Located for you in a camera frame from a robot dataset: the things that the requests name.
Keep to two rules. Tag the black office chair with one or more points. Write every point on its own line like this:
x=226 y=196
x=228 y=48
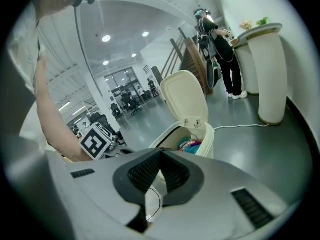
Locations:
x=103 y=122
x=116 y=110
x=131 y=101

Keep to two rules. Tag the colourful trash in bin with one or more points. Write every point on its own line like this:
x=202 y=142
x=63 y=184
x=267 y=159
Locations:
x=190 y=145

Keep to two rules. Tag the white reception counter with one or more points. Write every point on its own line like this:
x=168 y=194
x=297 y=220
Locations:
x=271 y=79

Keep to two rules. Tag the wooden staircase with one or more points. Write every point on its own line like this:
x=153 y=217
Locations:
x=195 y=61

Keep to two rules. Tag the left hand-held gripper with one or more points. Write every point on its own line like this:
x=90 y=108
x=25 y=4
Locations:
x=93 y=142

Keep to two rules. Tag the cream trash bin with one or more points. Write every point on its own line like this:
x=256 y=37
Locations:
x=206 y=140

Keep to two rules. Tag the black oval bag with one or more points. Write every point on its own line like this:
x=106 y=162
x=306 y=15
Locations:
x=212 y=74

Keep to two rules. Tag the glass door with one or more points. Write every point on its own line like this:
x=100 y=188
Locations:
x=122 y=84

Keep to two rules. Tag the person's left forearm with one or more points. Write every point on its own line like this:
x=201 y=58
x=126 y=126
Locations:
x=57 y=124

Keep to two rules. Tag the cream trash bin lid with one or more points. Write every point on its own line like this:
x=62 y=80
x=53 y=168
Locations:
x=183 y=99

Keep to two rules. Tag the pink flowers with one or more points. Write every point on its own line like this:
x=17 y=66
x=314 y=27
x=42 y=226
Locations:
x=246 y=24

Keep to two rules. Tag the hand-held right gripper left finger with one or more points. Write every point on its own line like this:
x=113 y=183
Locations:
x=136 y=176

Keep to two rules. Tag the round ceiling light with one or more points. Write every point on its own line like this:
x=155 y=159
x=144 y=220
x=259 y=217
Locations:
x=134 y=55
x=145 y=34
x=106 y=38
x=106 y=62

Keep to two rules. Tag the person's white shirt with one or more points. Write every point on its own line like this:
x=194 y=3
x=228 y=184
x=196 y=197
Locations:
x=25 y=46

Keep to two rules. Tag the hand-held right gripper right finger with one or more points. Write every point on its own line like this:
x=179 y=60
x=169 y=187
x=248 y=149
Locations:
x=183 y=181

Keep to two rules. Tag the green plant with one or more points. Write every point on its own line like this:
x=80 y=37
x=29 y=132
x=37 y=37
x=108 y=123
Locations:
x=262 y=21

